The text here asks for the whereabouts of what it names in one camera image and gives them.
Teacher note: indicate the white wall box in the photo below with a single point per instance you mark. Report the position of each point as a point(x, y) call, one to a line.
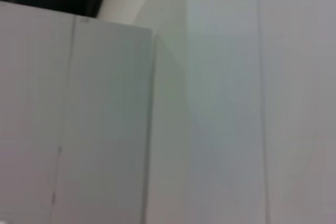
point(92, 116)

